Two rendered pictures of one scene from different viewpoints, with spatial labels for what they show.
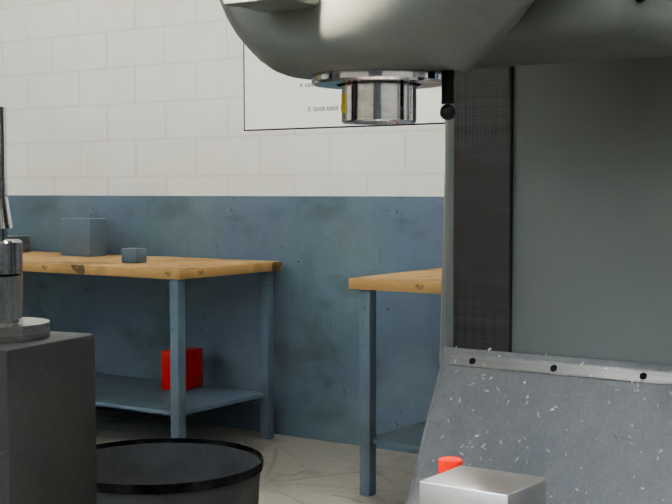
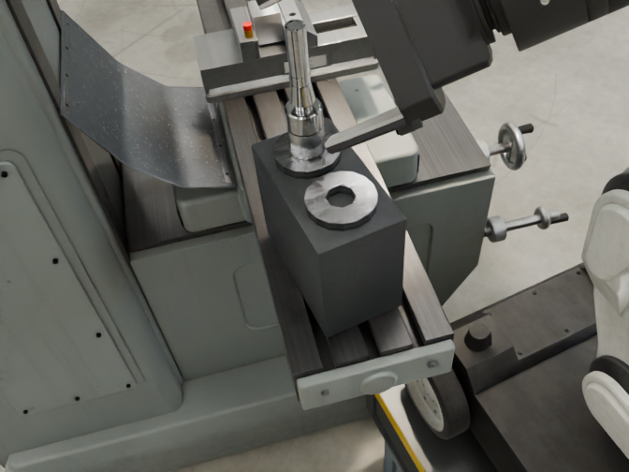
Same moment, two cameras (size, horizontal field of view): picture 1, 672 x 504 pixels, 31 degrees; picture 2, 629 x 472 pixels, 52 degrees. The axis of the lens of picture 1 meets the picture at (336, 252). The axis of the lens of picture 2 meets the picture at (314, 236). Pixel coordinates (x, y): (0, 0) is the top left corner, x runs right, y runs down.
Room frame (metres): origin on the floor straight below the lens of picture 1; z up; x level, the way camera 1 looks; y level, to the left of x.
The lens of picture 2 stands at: (1.47, 0.75, 1.70)
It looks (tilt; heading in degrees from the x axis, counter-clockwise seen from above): 50 degrees down; 226
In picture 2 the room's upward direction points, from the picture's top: 6 degrees counter-clockwise
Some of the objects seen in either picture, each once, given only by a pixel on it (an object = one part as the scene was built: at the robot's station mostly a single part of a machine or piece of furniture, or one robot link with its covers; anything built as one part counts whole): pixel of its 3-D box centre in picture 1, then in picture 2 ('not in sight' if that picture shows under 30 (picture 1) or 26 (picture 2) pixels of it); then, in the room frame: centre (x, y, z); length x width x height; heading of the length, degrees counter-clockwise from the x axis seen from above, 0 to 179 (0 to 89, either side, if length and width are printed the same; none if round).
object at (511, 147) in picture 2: not in sight; (497, 149); (0.36, 0.26, 0.63); 0.16 x 0.12 x 0.12; 145
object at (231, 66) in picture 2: not in sight; (284, 41); (0.71, -0.07, 0.98); 0.35 x 0.15 x 0.11; 145
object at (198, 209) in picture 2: not in sight; (287, 143); (0.78, -0.03, 0.79); 0.50 x 0.35 x 0.12; 145
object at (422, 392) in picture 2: not in sight; (431, 388); (0.92, 0.46, 0.50); 0.20 x 0.05 x 0.20; 66
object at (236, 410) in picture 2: not in sight; (226, 341); (0.98, -0.17, 0.10); 1.20 x 0.60 x 0.20; 145
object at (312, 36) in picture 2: not in sight; (295, 22); (0.69, -0.06, 1.02); 0.12 x 0.06 x 0.04; 55
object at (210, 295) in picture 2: not in sight; (311, 247); (0.76, -0.01, 0.43); 0.80 x 0.30 x 0.60; 145
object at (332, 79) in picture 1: (378, 78); not in sight; (0.78, -0.03, 1.31); 0.09 x 0.09 x 0.01
